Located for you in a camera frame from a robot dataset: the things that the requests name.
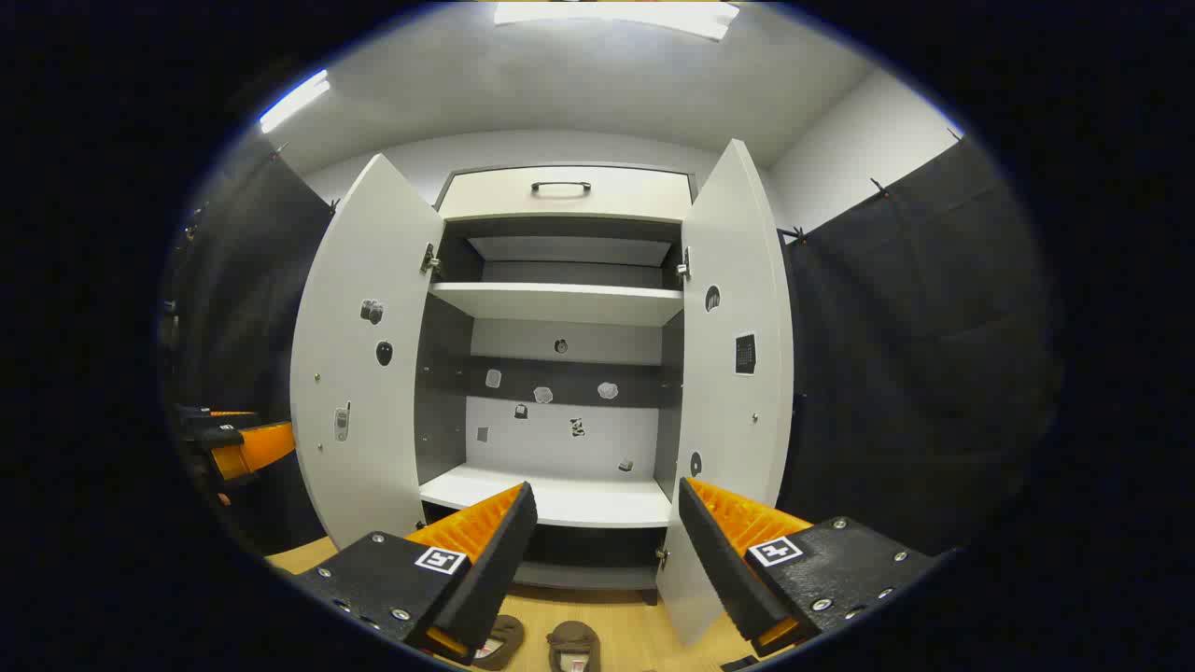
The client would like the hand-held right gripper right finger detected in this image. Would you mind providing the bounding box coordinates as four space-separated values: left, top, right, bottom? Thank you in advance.
676 477 939 659

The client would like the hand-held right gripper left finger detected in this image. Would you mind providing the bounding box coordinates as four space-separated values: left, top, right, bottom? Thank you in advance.
291 482 540 665

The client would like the brown fuzzy shoe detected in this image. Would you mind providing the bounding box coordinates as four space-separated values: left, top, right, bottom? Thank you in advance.
546 621 602 672
474 614 526 671

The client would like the white phone sticker cabinet door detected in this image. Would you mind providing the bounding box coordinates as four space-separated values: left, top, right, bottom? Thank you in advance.
289 154 446 550

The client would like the white cat sticker cabinet door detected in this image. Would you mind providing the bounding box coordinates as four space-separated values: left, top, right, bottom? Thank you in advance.
656 138 795 647

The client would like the white shoe cabinet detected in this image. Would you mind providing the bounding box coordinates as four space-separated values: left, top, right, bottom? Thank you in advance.
415 164 696 606

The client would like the white cabinet drawer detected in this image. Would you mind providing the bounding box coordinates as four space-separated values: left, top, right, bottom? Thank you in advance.
437 166 694 223

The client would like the black backdrop cloth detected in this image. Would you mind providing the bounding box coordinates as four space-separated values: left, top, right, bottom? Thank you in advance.
163 149 334 556
778 138 1065 561

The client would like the ceiling light panel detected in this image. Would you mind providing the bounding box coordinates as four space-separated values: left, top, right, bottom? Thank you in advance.
493 0 740 42
259 70 331 133

